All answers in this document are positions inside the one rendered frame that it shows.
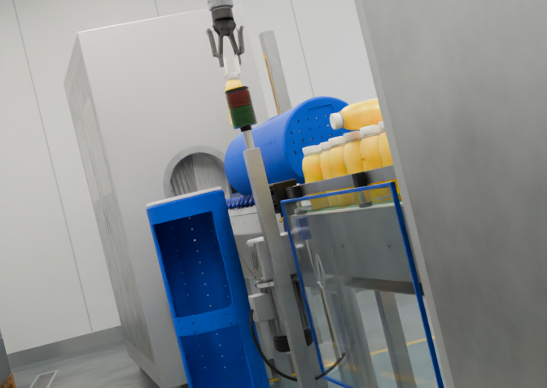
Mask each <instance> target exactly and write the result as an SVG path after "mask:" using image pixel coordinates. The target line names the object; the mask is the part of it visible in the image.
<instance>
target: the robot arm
mask: <svg viewBox="0 0 547 388"><path fill-rule="evenodd" d="M207 3H208V10H209V11H211V15H212V27H211V28H208V29H207V30H206V34H207V35H208V38H209V41H210V46H211V49H212V56H213V57H216V58H218V59H219V64H220V67H221V68H223V72H224V78H226V77H227V76H228V71H227V65H226V60H225V56H223V37H224V36H227V37H228V38H229V39H230V43H231V45H232V48H233V51H234V54H235V56H234V65H235V70H236V72H237V73H238V76H240V75H241V72H240V67H239V66H240V65H241V64H242V62H241V58H240V55H241V54H243V53H244V52H245V49H244V42H243V26H242V25H241V26H239V25H237V24H236V23H235V22H234V15H233V10H232V8H233V7H234V3H233V0H207ZM235 28H236V31H237V32H238V46H239V49H238V46H237V43H236V41H235V38H234V33H233V31H234V29H235ZM213 30H214V31H215V32H216V33H217V34H218V53H217V47H216V43H215V39H214V36H213Z"/></svg>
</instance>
